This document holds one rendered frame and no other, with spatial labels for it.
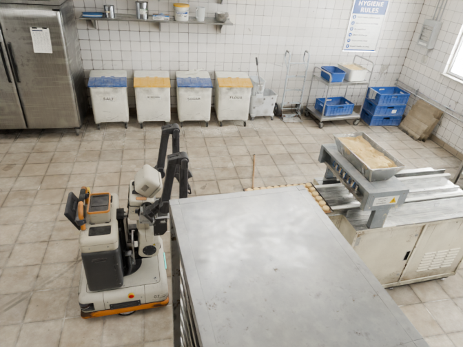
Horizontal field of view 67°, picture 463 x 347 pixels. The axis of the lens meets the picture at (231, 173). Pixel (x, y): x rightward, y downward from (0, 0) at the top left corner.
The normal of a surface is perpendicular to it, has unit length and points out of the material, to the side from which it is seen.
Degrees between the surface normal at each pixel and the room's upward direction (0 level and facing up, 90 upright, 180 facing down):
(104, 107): 91
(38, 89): 89
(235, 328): 0
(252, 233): 0
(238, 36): 90
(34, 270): 0
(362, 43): 90
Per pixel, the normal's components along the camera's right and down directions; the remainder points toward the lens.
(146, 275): 0.07, -0.84
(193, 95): 0.18, 0.55
